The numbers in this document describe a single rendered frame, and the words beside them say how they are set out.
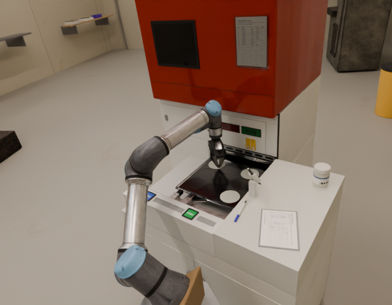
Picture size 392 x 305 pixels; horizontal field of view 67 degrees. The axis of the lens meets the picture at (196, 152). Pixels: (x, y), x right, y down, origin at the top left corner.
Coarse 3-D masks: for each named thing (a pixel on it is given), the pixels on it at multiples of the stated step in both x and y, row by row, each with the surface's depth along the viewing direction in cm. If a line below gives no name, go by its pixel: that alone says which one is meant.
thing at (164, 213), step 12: (156, 192) 149; (156, 204) 141; (168, 204) 141; (180, 204) 139; (156, 216) 142; (168, 216) 135; (180, 216) 132; (204, 216) 130; (168, 228) 140; (180, 228) 134; (192, 228) 128; (204, 228) 124; (216, 228) 123; (192, 240) 133; (204, 240) 127
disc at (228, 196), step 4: (224, 192) 152; (228, 192) 152; (232, 192) 152; (236, 192) 151; (220, 196) 150; (224, 196) 150; (228, 196) 149; (232, 196) 149; (236, 196) 149; (224, 200) 147; (228, 200) 147; (232, 200) 146; (236, 200) 146
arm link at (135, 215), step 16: (128, 160) 126; (128, 176) 124; (144, 176) 124; (128, 192) 124; (144, 192) 124; (128, 208) 120; (144, 208) 121; (128, 224) 117; (144, 224) 120; (128, 240) 115; (144, 240) 118
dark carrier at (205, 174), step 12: (204, 168) 173; (228, 168) 171; (240, 168) 169; (252, 168) 168; (192, 180) 164; (204, 180) 163; (216, 180) 162; (228, 180) 161; (240, 180) 160; (204, 192) 154; (216, 192) 153; (240, 192) 151; (228, 204) 144
